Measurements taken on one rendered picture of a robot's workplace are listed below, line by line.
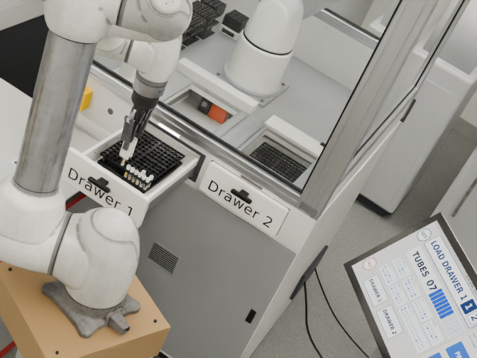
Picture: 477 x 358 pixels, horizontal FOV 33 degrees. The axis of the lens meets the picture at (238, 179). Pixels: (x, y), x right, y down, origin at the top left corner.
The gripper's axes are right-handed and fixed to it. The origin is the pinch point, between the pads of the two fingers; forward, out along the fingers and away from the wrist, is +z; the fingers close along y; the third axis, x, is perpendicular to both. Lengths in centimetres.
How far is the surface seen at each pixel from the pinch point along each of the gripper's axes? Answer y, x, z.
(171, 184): 7.5, -14.0, 8.9
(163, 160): 16.8, -5.5, 10.1
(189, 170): 18.9, -14.1, 9.4
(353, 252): 152, -66, 98
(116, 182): -11.1, -4.8, 4.3
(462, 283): 2, -99, -20
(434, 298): -1, -95, -14
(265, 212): 20.8, -41.3, 8.7
